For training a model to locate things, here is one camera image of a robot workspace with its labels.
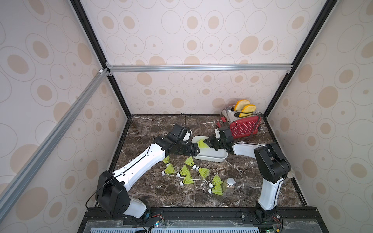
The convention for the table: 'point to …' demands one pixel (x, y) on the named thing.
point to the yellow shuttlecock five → (183, 171)
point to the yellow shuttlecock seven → (204, 172)
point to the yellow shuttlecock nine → (167, 159)
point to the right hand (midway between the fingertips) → (200, 142)
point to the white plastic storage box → (207, 152)
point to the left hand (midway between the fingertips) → (197, 150)
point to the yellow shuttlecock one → (215, 187)
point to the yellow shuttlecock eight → (216, 182)
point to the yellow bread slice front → (248, 108)
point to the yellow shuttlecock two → (201, 144)
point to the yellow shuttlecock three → (169, 170)
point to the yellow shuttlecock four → (188, 180)
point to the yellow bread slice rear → (240, 104)
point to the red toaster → (242, 126)
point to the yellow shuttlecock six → (190, 161)
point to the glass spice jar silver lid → (228, 187)
